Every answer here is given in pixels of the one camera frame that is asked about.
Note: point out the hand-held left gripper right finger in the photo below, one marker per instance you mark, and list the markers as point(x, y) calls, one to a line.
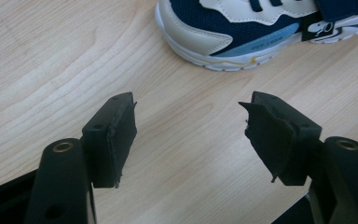
point(279, 140)

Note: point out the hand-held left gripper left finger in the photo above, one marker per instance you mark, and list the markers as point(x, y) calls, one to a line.
point(105, 149)

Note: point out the navy and white sneaker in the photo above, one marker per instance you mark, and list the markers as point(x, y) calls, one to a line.
point(230, 28)

